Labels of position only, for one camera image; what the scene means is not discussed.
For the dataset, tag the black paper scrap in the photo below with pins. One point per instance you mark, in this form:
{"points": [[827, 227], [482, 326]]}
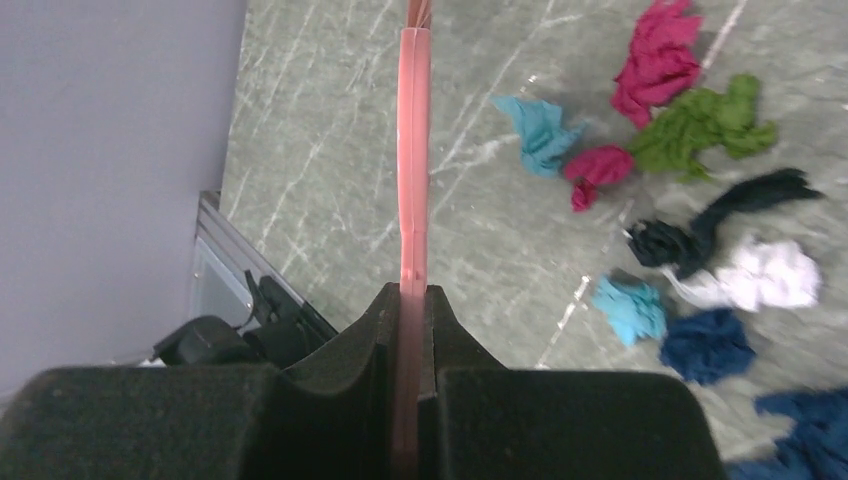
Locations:
{"points": [[656, 243]]}

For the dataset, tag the dark blue paper scrap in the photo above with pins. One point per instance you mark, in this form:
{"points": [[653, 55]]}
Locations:
{"points": [[707, 347]]}

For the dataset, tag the white paper scrap right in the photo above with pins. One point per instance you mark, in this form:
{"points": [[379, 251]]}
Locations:
{"points": [[757, 275]]}

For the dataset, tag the light blue paper scrap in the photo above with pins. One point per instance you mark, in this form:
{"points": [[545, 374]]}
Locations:
{"points": [[544, 137]]}

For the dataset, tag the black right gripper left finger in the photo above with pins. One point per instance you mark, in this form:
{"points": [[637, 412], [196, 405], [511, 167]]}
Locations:
{"points": [[323, 418]]}

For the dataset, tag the small magenta paper scrap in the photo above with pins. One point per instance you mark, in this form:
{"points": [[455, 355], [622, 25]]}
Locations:
{"points": [[594, 168]]}

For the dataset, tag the dark blue scrap pair right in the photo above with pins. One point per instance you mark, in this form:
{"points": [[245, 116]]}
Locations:
{"points": [[816, 446]]}

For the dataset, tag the teal paper scrap right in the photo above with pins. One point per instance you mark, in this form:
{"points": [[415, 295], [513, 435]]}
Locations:
{"points": [[633, 311]]}

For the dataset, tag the magenta paper scrap left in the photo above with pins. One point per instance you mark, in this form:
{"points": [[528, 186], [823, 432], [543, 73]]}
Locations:
{"points": [[660, 62]]}

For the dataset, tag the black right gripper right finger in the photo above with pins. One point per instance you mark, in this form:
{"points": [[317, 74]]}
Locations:
{"points": [[482, 420]]}

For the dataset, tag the pink plastic hand brush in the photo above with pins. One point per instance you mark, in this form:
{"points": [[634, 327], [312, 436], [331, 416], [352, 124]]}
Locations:
{"points": [[412, 155]]}

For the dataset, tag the green paper scrap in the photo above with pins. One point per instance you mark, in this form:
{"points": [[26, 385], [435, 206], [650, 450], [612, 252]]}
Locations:
{"points": [[700, 119]]}

